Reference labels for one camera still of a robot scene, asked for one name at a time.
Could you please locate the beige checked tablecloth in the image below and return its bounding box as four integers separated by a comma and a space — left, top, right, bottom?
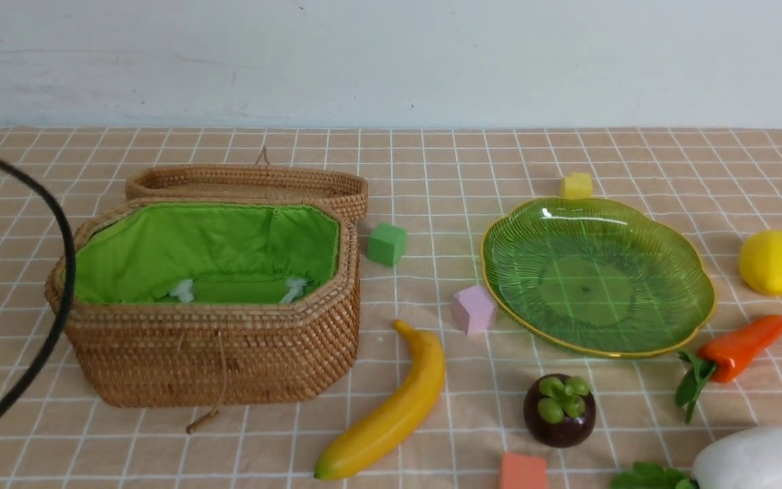
0, 127, 782, 488

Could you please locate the yellow foam cube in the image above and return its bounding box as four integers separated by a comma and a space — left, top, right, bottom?
561, 173, 593, 199

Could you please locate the woven wicker basket lid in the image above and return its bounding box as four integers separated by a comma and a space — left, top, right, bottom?
125, 148, 369, 221

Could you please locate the dark purple mangosteen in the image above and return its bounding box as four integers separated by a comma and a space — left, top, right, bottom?
523, 374, 598, 448

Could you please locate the woven wicker basket green lining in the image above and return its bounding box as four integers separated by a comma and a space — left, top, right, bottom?
44, 197, 362, 435

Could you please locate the pink foam cube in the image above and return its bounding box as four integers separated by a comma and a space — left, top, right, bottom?
452, 285, 498, 336

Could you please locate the yellow banana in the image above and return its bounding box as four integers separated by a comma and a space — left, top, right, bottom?
314, 319, 446, 480

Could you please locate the green glass leaf plate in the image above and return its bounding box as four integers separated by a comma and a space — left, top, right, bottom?
480, 197, 718, 359

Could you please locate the black cable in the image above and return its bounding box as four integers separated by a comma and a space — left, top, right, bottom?
0, 145, 77, 454

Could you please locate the orange foam cube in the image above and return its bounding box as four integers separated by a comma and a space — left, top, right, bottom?
498, 452, 547, 489

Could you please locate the yellow lemon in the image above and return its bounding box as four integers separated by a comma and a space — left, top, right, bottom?
739, 230, 782, 296

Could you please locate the orange carrot with leaves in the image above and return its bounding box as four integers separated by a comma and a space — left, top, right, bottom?
675, 315, 782, 424

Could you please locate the white radish with leaves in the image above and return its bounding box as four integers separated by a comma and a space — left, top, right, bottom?
610, 427, 782, 488

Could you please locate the green foam cube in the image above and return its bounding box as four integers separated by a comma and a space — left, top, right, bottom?
367, 222, 409, 267

